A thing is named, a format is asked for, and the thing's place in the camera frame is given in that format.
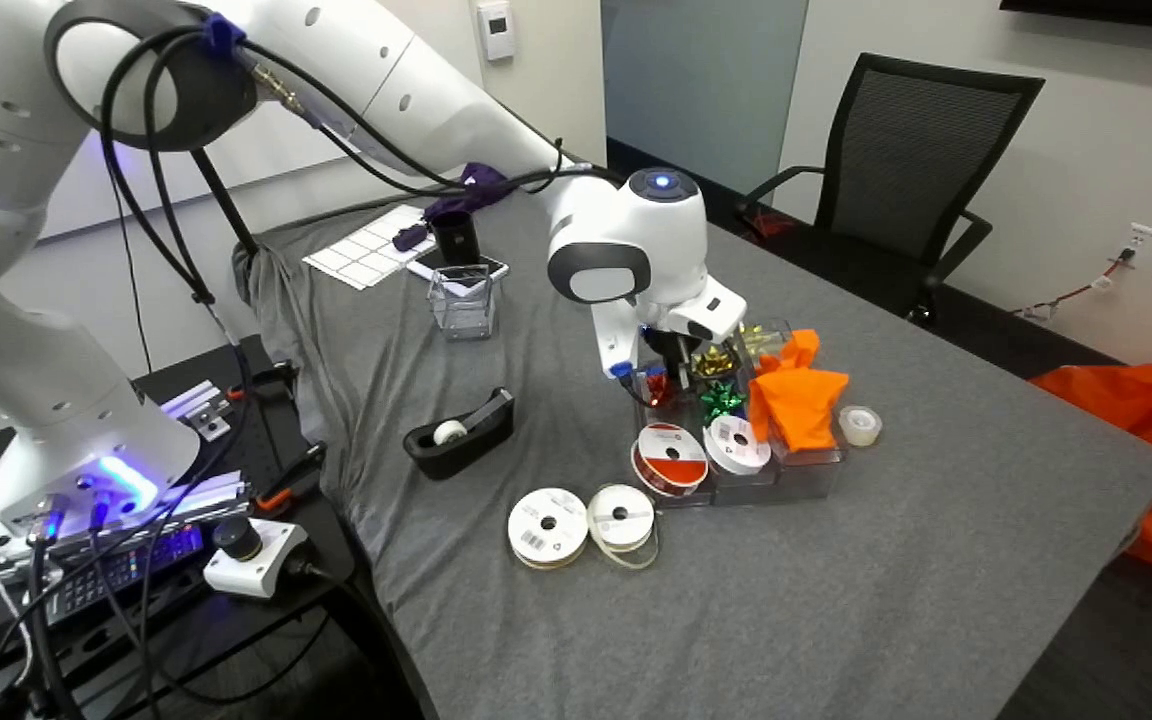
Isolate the orange fabric ribbon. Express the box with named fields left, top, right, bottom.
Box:
left=743, top=322, right=858, bottom=456

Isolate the white box black knob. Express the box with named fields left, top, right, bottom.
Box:
left=199, top=512, right=312, bottom=600

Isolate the black office chair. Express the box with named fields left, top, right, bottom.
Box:
left=733, top=50, right=1049, bottom=333

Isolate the shiny green gift bow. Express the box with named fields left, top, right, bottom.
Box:
left=696, top=376, right=750, bottom=426

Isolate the black cup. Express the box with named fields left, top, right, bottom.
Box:
left=429, top=212, right=489, bottom=272

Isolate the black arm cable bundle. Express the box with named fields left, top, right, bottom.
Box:
left=49, top=22, right=607, bottom=310

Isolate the white spool loose beige ribbon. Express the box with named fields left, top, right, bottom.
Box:
left=585, top=478, right=668, bottom=575

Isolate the grey tablecloth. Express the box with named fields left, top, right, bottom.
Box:
left=230, top=177, right=1152, bottom=720

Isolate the clear tape roll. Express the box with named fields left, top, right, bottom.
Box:
left=835, top=401, right=888, bottom=452

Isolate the white wall thermostat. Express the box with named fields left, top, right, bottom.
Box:
left=471, top=0, right=520, bottom=65

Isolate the black equipment table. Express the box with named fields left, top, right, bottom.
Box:
left=0, top=333, right=402, bottom=720

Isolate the black wall television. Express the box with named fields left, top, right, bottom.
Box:
left=998, top=0, right=1152, bottom=34

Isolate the empty clear plastic box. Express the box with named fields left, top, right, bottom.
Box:
left=403, top=251, right=514, bottom=344

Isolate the clear compartment case with bows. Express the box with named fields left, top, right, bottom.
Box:
left=627, top=314, right=859, bottom=512

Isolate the white wall outlet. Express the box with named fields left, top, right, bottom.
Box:
left=1115, top=216, right=1152, bottom=272

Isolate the red white plaid ribbon spool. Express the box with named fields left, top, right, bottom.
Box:
left=627, top=420, right=714, bottom=498

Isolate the shiny gold gift bow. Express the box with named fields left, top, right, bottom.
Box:
left=737, top=321, right=793, bottom=364
left=692, top=340, right=743, bottom=389

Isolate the black tape dispenser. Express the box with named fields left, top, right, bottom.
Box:
left=402, top=383, right=520, bottom=483

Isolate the white label sheet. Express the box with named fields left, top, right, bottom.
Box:
left=300, top=199, right=439, bottom=297

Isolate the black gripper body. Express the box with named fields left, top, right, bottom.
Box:
left=620, top=314, right=706, bottom=393

